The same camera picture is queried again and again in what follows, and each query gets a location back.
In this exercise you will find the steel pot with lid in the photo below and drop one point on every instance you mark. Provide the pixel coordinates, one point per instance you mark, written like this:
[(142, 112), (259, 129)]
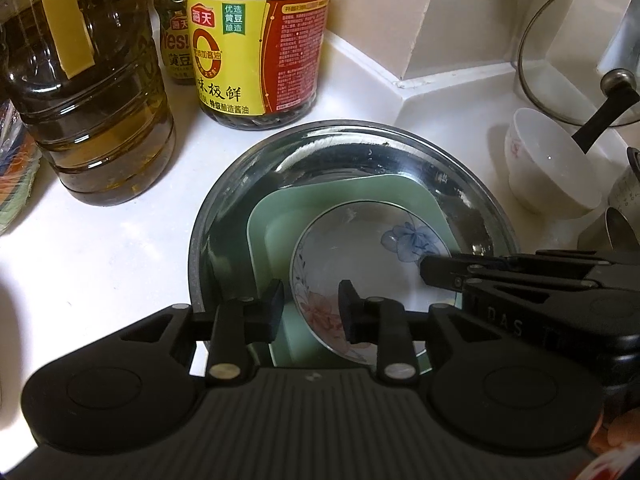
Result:
[(629, 185)]

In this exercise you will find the large cooking oil bottle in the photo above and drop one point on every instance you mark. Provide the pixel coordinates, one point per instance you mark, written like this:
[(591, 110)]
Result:
[(100, 125)]

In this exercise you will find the white ceramic bowl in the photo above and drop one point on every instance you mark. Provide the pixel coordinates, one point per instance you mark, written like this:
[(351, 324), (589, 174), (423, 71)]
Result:
[(545, 160)]

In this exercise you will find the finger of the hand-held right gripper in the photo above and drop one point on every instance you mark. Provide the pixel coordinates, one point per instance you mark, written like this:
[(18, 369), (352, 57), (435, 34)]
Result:
[(445, 272), (575, 260)]

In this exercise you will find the green square plate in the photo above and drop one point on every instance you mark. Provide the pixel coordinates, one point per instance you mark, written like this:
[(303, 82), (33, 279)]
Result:
[(275, 240)]

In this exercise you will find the small floral ceramic plate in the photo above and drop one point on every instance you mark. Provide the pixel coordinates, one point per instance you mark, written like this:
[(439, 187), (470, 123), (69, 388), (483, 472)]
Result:
[(350, 250)]

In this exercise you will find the large stainless steel basin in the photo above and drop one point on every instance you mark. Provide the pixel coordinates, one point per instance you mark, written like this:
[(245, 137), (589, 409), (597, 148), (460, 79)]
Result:
[(310, 155)]

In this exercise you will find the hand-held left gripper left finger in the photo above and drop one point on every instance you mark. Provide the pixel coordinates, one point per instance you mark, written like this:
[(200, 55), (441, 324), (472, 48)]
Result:
[(274, 310)]

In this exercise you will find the person's floral clothing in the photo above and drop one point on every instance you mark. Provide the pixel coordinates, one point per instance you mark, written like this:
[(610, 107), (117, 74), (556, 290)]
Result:
[(620, 440)]

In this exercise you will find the small sauce jar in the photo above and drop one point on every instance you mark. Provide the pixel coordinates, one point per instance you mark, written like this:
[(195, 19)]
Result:
[(175, 35)]

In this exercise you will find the small stainless steel bowl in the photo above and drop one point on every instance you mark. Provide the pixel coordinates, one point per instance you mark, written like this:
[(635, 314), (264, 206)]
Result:
[(619, 230)]

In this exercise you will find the wrapped stack of colourful plates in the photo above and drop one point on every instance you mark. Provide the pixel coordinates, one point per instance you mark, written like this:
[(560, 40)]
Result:
[(15, 180)]

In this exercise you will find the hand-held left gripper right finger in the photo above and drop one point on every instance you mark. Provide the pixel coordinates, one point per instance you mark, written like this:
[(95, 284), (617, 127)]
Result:
[(350, 315)]

